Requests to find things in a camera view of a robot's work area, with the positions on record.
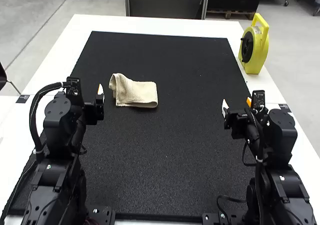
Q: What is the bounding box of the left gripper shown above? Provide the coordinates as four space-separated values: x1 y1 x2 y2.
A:
83 83 106 126

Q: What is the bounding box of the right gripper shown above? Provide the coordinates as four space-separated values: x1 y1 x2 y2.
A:
221 97 253 140

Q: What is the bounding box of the pale towel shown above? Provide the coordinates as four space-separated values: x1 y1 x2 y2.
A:
107 72 159 109

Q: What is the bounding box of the black mat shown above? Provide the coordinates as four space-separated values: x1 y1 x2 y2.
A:
8 30 254 218

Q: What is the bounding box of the wooden pallet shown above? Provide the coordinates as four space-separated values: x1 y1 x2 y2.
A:
205 9 257 21

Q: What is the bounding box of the black chair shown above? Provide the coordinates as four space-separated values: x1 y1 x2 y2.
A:
0 59 22 96

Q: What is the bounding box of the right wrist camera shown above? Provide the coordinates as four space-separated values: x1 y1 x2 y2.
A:
251 89 266 110

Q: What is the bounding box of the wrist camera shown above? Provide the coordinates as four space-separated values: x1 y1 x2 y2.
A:
251 89 266 110
65 76 82 97

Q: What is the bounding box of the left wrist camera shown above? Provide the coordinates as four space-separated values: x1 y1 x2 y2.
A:
65 76 82 97

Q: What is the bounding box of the black cable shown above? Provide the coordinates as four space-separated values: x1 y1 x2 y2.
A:
29 81 69 164
241 107 265 167
215 194 248 215

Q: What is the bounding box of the yellow cable reel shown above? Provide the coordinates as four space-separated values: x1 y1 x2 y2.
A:
237 12 271 75

